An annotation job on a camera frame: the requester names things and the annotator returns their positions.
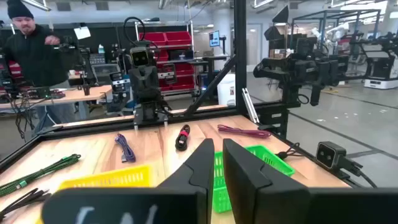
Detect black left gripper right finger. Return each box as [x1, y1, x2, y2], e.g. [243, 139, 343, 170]
[222, 138, 398, 224]

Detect white bin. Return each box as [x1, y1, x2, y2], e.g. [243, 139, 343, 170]
[216, 73, 236, 106]

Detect green braided USB cable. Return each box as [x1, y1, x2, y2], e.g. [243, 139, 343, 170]
[0, 153, 82, 198]

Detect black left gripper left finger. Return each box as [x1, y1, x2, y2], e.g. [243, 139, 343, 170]
[42, 138, 215, 224]

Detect black cable tie top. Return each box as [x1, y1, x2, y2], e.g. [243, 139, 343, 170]
[0, 187, 52, 222]

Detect purple braided USB cable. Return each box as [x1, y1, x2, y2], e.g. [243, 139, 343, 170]
[114, 133, 137, 164]

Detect silver aluminium bar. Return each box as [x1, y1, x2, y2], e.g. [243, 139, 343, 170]
[241, 88, 261, 124]

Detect green plastic basket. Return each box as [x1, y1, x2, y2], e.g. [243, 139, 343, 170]
[213, 144, 296, 214]

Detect black aluminium table frame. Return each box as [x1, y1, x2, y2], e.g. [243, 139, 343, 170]
[0, 0, 379, 189]

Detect black USB cable red tie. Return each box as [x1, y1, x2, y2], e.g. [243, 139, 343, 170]
[174, 124, 192, 152]

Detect shelf rack with red bins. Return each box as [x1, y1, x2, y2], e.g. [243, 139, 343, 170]
[135, 21, 200, 94]

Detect white base robot station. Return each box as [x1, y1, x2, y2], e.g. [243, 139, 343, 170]
[363, 30, 398, 91]

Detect black hanging cable bundle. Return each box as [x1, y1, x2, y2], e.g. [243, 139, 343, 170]
[8, 98, 35, 141]

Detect blue screen monitor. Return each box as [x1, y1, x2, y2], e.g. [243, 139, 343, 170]
[208, 30, 221, 48]

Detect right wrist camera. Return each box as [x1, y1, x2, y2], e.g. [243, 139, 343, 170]
[129, 46, 150, 67]

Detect black camera cable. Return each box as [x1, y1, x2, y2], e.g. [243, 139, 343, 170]
[337, 157, 379, 189]

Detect black frame robot cell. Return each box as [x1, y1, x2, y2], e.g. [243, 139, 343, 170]
[290, 9, 382, 78]

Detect white paper sheet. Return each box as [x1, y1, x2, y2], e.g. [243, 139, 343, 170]
[73, 26, 92, 40]

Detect black cable at table edge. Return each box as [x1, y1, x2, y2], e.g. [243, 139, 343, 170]
[275, 142, 301, 161]

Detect person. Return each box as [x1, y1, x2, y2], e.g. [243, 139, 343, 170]
[1, 0, 80, 133]

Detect black computer tower blue light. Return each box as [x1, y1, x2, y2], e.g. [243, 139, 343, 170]
[107, 70, 135, 108]

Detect wooden background desk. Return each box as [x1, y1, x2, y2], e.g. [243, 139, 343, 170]
[0, 84, 113, 110]

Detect yellow plastic basket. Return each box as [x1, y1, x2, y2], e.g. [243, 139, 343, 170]
[35, 164, 154, 224]

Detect black table-level camera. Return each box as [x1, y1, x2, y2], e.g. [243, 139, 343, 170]
[315, 141, 348, 171]

